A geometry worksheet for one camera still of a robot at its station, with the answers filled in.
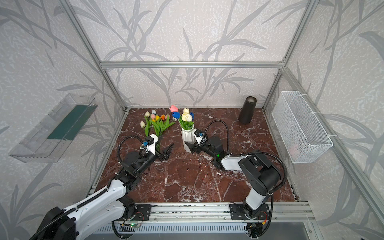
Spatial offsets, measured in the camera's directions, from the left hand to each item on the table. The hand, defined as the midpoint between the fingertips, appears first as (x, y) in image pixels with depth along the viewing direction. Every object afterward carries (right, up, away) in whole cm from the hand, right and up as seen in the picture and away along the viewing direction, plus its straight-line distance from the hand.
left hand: (169, 136), depth 74 cm
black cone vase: (+49, +15, +31) cm, 59 cm away
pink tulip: (+2, +14, -2) cm, 14 cm away
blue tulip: (+4, +11, -6) cm, 13 cm away
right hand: (+10, +1, +11) cm, 15 cm away
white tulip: (+10, +9, -5) cm, 15 cm away
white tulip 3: (-27, +5, +33) cm, 43 cm away
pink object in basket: (+62, -7, -1) cm, 63 cm away
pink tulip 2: (-20, +11, +34) cm, 41 cm away
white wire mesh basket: (+58, +2, -13) cm, 59 cm away
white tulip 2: (-23, +6, +34) cm, 42 cm away
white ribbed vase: (+9, -1, +6) cm, 11 cm away
